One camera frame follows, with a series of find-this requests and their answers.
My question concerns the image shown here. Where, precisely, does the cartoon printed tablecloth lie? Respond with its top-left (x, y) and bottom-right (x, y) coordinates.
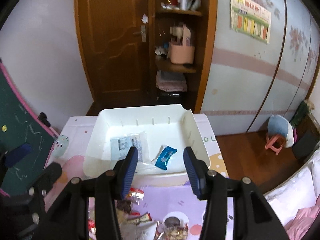
top-left (44, 114), bottom-right (228, 239)

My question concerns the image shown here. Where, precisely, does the white red snack bag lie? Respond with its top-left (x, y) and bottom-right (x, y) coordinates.
top-left (120, 222), bottom-right (157, 240)

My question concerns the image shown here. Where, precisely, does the mixed nuts clear packet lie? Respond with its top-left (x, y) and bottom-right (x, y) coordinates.
top-left (154, 222), bottom-right (189, 240)

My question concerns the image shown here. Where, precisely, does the black easel knob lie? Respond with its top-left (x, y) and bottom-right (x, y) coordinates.
top-left (37, 112), bottom-right (51, 128)

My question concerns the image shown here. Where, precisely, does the brown wooden door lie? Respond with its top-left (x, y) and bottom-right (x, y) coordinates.
top-left (74, 0), bottom-right (154, 109)

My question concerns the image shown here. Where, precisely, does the pink handled basket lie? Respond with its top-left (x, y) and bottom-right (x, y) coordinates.
top-left (169, 23), bottom-right (195, 64)

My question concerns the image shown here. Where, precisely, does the large clear blue snack bag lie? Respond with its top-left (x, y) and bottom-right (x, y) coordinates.
top-left (110, 132), bottom-right (157, 174)

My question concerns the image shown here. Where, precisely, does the small pink stool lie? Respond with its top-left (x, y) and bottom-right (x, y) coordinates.
top-left (265, 133), bottom-right (285, 155)

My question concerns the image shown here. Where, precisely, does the pink blanket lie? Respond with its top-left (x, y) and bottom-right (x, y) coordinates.
top-left (285, 197), bottom-right (319, 240)

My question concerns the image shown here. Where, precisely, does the colourful wall poster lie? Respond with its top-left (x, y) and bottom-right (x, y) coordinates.
top-left (230, 0), bottom-right (271, 44)

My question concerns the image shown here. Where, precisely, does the white plastic storage bin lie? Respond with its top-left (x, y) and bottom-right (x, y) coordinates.
top-left (83, 105), bottom-right (210, 187)

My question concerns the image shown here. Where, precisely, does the blue candy packet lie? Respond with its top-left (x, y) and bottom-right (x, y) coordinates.
top-left (154, 145), bottom-right (177, 171)

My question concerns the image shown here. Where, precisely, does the shelf top bottles clutter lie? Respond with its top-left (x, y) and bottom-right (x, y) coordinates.
top-left (161, 0), bottom-right (201, 11)

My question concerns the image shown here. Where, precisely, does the red topped dried fruit bag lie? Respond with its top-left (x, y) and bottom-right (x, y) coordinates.
top-left (116, 187), bottom-right (145, 216)

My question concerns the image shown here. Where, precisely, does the green chalkboard pink frame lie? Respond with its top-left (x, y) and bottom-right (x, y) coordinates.
top-left (1, 64), bottom-right (55, 196)

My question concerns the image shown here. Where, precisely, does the wooden corner shelf unit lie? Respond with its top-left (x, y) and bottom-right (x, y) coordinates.
top-left (148, 0), bottom-right (217, 113)

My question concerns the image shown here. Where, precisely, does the white pillow on bed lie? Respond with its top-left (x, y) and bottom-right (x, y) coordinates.
top-left (264, 150), bottom-right (320, 226)

